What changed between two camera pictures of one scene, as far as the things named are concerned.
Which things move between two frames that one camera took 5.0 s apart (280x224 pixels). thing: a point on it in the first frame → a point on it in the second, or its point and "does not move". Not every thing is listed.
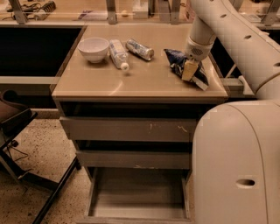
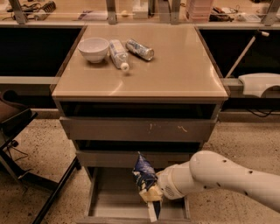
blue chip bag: x=177 y=61 → x=146 y=175
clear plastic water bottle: x=120 y=54 does not move
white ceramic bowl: x=94 y=49 does not move
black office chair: x=14 y=115 does not move
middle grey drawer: x=134 y=159 does not move
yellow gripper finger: x=190 y=67 → x=152 y=194
